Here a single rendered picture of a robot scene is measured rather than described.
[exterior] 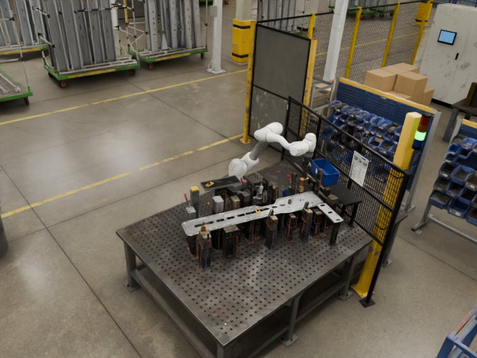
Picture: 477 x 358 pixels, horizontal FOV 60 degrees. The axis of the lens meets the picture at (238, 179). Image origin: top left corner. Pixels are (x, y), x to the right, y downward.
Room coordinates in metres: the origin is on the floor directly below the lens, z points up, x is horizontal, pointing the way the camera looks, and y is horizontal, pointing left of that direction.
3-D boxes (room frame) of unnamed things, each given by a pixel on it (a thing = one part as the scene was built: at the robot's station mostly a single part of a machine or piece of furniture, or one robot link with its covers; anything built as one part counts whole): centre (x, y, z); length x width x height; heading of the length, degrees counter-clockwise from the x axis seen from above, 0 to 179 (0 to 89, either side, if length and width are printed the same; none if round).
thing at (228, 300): (3.29, -0.35, 0.68); 2.56 x 1.61 x 0.04; 133
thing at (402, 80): (7.57, -2.92, 0.52); 1.20 x 0.80 x 1.05; 130
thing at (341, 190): (3.63, -0.90, 1.01); 0.90 x 0.22 x 0.03; 27
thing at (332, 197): (3.27, -0.91, 0.88); 0.08 x 0.08 x 0.36; 27
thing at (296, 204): (3.03, -0.18, 1.00); 1.38 x 0.22 x 0.02; 117
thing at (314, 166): (3.67, -0.88, 1.09); 0.30 x 0.17 x 0.13; 20
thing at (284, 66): (5.99, -0.50, 1.00); 1.34 x 0.14 x 2.00; 43
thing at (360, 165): (3.42, -1.15, 1.30); 0.23 x 0.02 x 0.31; 27
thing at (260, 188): (3.27, -0.19, 0.94); 0.18 x 0.13 x 0.49; 117
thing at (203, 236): (2.61, 0.24, 0.88); 0.15 x 0.11 x 0.36; 27
